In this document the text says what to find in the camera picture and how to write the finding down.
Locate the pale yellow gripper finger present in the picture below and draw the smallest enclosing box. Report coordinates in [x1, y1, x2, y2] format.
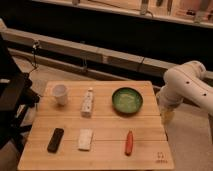
[162, 111, 174, 125]

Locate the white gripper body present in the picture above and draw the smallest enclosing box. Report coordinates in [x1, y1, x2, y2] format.
[156, 86, 179, 112]

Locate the black remote control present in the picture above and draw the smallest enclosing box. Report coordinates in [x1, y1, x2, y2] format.
[47, 128, 64, 153]

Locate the green ceramic bowl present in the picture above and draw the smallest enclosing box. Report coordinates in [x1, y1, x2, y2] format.
[112, 87, 143, 114]

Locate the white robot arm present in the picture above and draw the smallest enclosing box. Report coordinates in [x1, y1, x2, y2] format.
[156, 61, 213, 124]

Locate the white plastic cup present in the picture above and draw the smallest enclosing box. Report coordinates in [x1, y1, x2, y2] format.
[52, 84, 68, 106]

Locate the black cable on wall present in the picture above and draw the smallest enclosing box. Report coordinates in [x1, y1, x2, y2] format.
[30, 40, 41, 72]

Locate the white rectangular sponge block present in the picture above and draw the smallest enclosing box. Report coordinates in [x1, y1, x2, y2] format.
[78, 129, 93, 151]

